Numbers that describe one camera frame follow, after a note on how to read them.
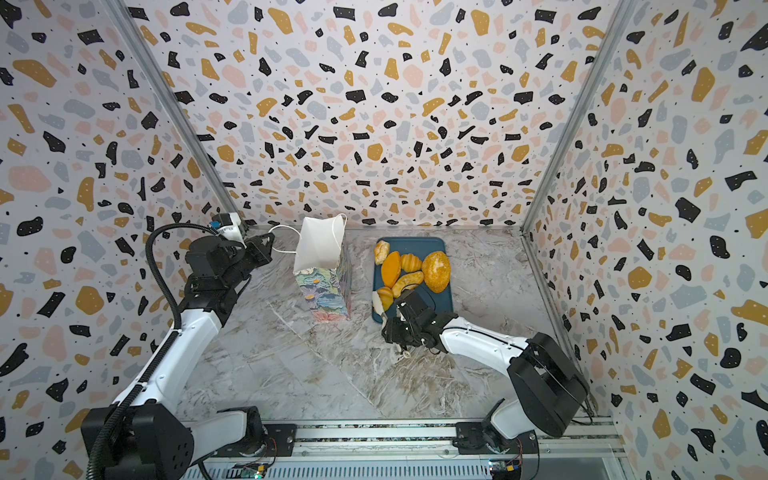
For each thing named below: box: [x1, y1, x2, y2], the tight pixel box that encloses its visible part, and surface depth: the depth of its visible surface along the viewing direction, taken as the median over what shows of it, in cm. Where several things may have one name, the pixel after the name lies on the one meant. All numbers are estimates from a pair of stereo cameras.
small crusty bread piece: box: [374, 240, 390, 266], surface depth 108 cm
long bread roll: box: [392, 271, 424, 299], surface depth 103 cm
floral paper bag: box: [293, 213, 351, 322], surface depth 88 cm
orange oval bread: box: [381, 251, 401, 289], surface depth 105 cm
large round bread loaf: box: [422, 251, 451, 293], surface depth 104 cm
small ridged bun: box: [400, 253, 423, 273], surface depth 108 cm
